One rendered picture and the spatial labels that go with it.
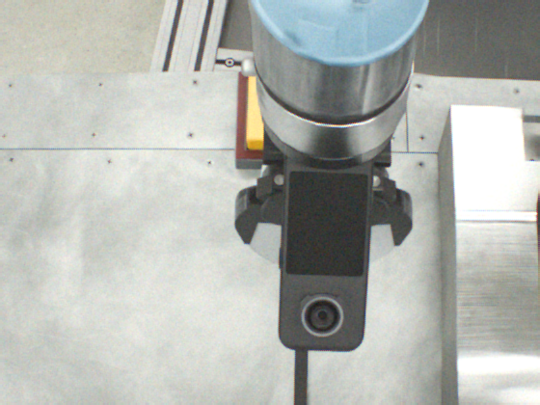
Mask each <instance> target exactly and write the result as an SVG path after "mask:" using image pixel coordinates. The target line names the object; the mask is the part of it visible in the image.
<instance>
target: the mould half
mask: <svg viewBox="0 0 540 405"><path fill-rule="evenodd" d="M524 114H525V107H497V106H478V105H458V104H451V105H450V108H449V111H448V114H447V117H446V118H447V120H446V123H445V129H444V131H443V134H442V141H441V143H440V145H439V148H438V173H439V200H440V228H441V254H442V265H441V281H442V333H443V334H442V358H443V360H442V383H443V384H442V405H540V300H539V288H540V283H539V266H538V238H537V227H536V203H538V196H539V194H540V161H525V149H524V135H523V122H522V115H524Z"/></svg>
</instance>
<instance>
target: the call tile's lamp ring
mask: <svg viewBox="0 0 540 405"><path fill-rule="evenodd" d="M247 79H249V76H245V75H243V74H242V72H238V95H237V123H236V151H235V159H247V160H262V151H248V150H245V126H246V95H247Z"/></svg>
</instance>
